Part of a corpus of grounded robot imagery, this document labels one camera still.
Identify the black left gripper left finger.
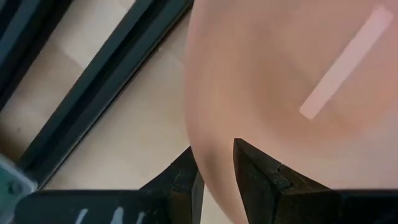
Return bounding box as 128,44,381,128
139,146,205,224

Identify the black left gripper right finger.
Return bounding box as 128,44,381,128
233,138,341,224

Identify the teal bowl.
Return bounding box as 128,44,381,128
183,0,398,224

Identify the black aluminium table frame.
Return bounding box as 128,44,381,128
0,0,195,190

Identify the grey metal corner bracket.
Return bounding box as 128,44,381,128
0,154,38,224

